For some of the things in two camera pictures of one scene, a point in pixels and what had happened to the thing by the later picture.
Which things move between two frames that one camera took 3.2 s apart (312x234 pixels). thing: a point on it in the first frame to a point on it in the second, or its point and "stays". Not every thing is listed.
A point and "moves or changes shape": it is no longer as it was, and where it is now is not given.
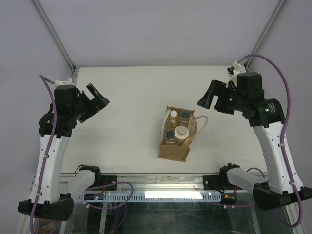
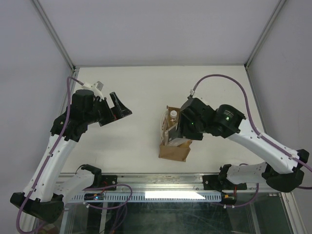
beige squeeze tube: [186, 143] stays
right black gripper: [215, 87] to [183, 130]
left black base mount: [104, 180] stays
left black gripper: [95, 104] to [119, 109]
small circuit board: [93, 196] stays
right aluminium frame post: [265, 31] stays
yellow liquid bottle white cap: [173, 120] stays
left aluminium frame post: [53, 32] stays
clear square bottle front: [169, 136] moves or changes shape
